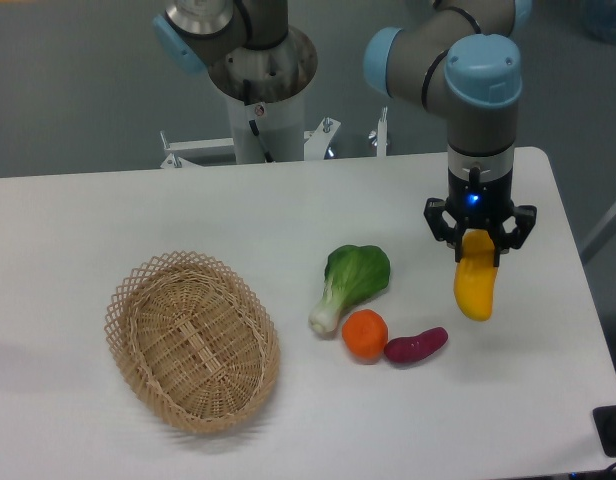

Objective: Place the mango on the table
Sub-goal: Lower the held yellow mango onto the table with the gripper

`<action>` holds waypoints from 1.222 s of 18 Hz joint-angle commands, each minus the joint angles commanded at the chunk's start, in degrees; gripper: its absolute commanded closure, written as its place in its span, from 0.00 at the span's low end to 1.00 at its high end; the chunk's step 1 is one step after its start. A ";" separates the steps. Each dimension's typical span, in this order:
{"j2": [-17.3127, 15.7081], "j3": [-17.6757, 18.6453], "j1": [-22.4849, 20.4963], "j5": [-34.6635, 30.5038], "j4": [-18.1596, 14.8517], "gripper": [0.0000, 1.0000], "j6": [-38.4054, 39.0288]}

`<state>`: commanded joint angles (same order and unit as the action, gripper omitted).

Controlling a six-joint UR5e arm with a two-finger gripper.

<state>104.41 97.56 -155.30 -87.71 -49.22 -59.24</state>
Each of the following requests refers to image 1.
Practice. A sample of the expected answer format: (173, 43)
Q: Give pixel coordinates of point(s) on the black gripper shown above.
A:
(479, 198)

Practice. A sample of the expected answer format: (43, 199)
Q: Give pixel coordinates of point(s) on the yellow mango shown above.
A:
(475, 276)

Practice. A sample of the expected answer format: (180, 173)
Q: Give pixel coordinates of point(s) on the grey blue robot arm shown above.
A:
(461, 66)

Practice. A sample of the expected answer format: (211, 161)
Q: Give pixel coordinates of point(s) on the green bok choy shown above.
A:
(352, 275)

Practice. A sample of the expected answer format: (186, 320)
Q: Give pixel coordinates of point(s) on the purple sweet potato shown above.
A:
(407, 350)

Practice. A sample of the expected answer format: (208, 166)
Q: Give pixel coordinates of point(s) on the orange round fruit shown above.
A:
(365, 334)

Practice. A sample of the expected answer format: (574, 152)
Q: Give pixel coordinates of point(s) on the black device at table edge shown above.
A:
(605, 422)

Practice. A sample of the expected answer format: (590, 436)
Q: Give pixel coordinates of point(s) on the blue object top right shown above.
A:
(598, 18)

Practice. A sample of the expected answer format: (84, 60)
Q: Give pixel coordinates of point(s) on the woven wicker basket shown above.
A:
(193, 342)

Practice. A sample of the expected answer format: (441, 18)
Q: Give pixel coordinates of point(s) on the white frame at right edge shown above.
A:
(599, 236)

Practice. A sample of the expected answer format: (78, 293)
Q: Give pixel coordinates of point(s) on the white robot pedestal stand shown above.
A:
(264, 93)

